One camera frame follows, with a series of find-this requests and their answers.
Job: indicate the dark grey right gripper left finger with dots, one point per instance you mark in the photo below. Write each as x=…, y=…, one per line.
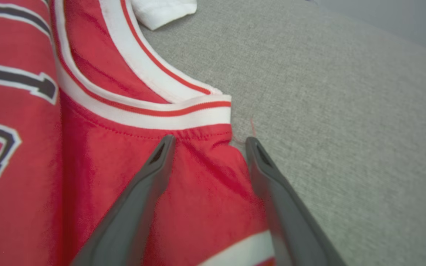
x=131, y=210

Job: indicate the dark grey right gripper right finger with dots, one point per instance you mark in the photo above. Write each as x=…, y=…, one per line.
x=287, y=214

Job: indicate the red Bulls 23 jersey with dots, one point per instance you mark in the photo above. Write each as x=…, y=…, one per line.
x=87, y=184

